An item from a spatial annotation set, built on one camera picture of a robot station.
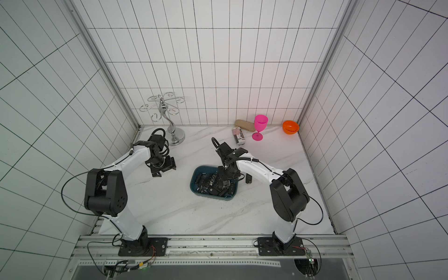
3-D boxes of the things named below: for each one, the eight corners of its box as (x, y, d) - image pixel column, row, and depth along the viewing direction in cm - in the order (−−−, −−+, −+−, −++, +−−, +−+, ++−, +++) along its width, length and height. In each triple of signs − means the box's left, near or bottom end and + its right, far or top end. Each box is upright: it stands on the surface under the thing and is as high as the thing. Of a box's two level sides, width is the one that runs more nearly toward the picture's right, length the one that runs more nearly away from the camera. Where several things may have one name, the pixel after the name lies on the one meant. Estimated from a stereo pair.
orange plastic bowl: (284, 134, 116) (285, 130, 113) (281, 124, 123) (282, 120, 120) (299, 134, 116) (301, 130, 113) (295, 124, 123) (297, 120, 120)
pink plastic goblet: (252, 140, 114) (256, 123, 102) (251, 132, 119) (254, 114, 107) (264, 140, 114) (269, 123, 102) (263, 132, 119) (267, 114, 107)
